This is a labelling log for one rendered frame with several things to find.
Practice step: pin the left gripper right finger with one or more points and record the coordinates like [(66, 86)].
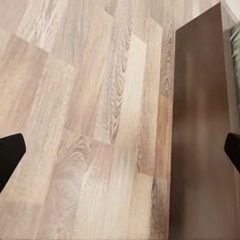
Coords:
[(232, 149)]

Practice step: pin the bed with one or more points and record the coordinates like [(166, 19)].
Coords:
[(204, 182)]

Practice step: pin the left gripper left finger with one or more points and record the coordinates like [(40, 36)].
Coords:
[(12, 150)]

